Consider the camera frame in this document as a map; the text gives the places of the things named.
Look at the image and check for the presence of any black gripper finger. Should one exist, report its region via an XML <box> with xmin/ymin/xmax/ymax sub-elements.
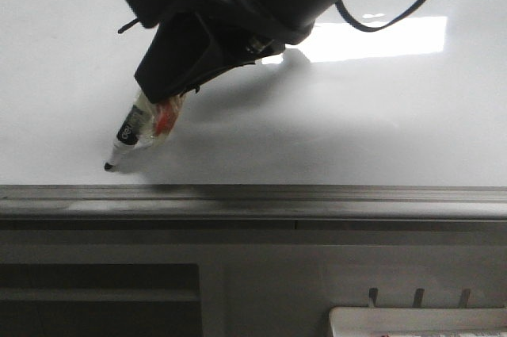
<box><xmin>135</xmin><ymin>13</ymin><xmax>285</xmax><ymax>101</ymax></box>

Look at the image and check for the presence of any white black-tipped whiteboard marker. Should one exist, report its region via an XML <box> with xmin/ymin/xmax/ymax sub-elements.
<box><xmin>104</xmin><ymin>90</ymin><xmax>186</xmax><ymax>171</ymax></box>

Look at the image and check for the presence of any white whiteboard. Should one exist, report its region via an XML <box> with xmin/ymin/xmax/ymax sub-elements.
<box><xmin>1</xmin><ymin>0</ymin><xmax>506</xmax><ymax>186</ymax></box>

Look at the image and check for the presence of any grey metal whiteboard tray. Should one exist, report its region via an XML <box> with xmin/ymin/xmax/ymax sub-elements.
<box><xmin>1</xmin><ymin>184</ymin><xmax>506</xmax><ymax>221</ymax></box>

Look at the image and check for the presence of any dark louvred vent panel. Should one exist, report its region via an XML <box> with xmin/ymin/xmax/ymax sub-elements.
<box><xmin>1</xmin><ymin>264</ymin><xmax>203</xmax><ymax>336</ymax></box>

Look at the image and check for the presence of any white box lower right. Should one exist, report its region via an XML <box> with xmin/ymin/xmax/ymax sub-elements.
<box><xmin>328</xmin><ymin>307</ymin><xmax>506</xmax><ymax>336</ymax></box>

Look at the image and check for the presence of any black cable tie end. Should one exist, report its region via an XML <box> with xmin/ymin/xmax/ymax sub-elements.
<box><xmin>117</xmin><ymin>18</ymin><xmax>140</xmax><ymax>34</ymax></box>

